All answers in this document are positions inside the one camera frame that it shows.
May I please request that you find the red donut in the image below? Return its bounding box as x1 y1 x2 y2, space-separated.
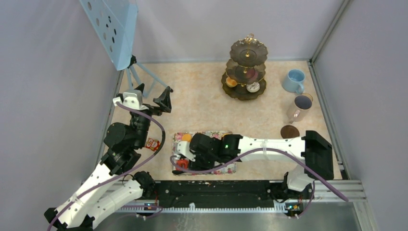
176 159 189 171

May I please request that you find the orange bun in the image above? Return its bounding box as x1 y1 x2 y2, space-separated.
226 77 238 88

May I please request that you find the white striped donut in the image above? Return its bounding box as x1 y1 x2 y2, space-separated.
246 82 260 93

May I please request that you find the pink frosted donut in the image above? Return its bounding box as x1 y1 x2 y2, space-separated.
245 68 258 81

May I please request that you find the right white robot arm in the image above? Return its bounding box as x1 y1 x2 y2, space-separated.
177 130 334 198

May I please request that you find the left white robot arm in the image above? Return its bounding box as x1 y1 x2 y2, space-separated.
44 84 173 231

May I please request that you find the orange macaron left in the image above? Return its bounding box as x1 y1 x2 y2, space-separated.
181 133 192 142

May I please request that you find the floral serving tray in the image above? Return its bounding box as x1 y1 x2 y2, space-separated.
172 130 237 176

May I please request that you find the red owl toy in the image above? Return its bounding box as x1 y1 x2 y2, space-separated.
145 138 161 152

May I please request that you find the blue perforated board stand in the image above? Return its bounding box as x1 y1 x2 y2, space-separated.
79 0 168 97

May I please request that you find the dark brown round coaster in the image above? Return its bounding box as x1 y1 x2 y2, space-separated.
280 125 300 139

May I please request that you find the three-tier dark cake stand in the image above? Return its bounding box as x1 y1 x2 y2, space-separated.
221 33 268 101

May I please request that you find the pink mug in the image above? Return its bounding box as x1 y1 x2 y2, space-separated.
286 93 313 124

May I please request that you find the light blue mug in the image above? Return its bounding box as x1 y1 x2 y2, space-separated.
282 69 306 94

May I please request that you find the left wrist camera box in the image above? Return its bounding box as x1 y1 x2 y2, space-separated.
113 90 148 111

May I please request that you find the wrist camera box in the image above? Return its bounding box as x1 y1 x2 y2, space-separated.
113 90 148 111
176 141 195 162

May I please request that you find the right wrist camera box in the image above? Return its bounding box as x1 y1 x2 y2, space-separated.
176 141 195 162

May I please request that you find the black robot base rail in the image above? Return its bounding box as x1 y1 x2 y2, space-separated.
153 180 312 209

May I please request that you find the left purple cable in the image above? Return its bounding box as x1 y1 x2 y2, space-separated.
46 102 166 231

